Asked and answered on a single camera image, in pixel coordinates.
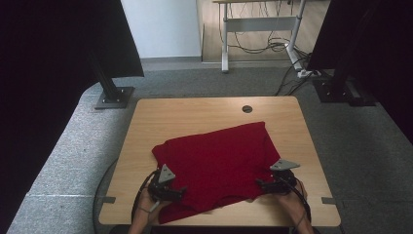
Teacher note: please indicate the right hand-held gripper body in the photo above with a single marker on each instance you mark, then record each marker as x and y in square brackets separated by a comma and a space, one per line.
[285, 182]

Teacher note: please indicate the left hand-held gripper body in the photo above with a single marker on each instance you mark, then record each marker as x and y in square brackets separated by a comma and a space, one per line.
[159, 187]

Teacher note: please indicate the red polo shirt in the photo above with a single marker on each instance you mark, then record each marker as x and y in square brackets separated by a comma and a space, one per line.
[217, 162]

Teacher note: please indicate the person's left hand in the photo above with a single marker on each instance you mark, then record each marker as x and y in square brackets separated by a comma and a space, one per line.
[147, 203]

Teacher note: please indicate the person's right hand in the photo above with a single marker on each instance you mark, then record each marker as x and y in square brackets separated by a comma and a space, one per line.
[295, 204]

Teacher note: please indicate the left black stand base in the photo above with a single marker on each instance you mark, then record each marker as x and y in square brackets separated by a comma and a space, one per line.
[113, 97]

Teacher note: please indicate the black stand base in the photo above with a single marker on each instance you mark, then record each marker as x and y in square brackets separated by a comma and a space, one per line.
[113, 97]
[334, 91]

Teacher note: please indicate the right black stand base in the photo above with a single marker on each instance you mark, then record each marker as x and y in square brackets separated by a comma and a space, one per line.
[334, 91]

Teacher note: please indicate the white power strip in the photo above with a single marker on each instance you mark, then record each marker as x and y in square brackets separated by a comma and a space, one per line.
[305, 73]

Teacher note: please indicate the black curtain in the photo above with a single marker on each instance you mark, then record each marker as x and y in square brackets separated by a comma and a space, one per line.
[399, 81]
[48, 97]

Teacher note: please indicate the grey table edge bracket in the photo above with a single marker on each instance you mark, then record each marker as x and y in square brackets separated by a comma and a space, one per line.
[328, 200]

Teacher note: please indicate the white desk frame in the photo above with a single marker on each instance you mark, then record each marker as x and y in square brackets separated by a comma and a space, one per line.
[259, 24]

